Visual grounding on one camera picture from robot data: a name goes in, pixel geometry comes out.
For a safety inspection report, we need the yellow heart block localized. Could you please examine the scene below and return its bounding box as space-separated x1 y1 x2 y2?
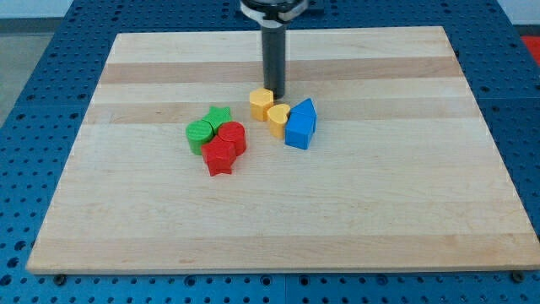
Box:
267 104 290 139

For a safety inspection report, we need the green star block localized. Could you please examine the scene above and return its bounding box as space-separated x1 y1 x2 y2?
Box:
202 106 232 134

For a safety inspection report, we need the blue cube block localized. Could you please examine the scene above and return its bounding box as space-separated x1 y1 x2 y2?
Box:
284 113 316 149

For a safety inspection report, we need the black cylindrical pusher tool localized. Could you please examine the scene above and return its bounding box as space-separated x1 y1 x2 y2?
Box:
262 23 286 100

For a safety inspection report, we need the yellow hexagon block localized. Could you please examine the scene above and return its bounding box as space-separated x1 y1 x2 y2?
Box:
249 88 274 122

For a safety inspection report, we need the blue perforated table plate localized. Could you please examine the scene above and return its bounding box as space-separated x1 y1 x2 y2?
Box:
1 0 539 303

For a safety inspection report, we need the red cylinder block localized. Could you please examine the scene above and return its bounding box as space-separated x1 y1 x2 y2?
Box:
218 121 247 156

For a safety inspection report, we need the wooden board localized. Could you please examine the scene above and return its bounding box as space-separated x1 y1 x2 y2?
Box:
26 26 539 274

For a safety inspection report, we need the green cylinder block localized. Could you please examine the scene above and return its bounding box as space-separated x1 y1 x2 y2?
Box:
186 120 214 155

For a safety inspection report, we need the red star block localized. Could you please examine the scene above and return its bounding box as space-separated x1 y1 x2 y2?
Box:
201 136 236 176

